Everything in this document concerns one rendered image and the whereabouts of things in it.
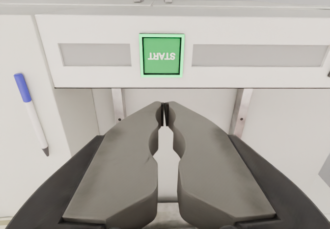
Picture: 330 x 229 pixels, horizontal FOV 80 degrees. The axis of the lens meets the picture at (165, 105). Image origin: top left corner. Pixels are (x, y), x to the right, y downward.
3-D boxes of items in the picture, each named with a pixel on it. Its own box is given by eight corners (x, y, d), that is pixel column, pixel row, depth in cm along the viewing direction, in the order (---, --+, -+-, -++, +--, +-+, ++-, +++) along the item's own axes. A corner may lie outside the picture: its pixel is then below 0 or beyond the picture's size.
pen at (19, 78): (49, 158, 32) (19, 75, 25) (42, 158, 32) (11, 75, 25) (52, 153, 33) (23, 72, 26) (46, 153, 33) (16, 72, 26)
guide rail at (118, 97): (135, 213, 65) (134, 222, 62) (129, 213, 65) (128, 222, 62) (121, 63, 40) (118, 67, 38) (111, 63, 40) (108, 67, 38)
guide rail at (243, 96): (218, 211, 65) (220, 220, 63) (211, 211, 65) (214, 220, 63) (252, 63, 41) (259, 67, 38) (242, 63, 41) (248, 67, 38)
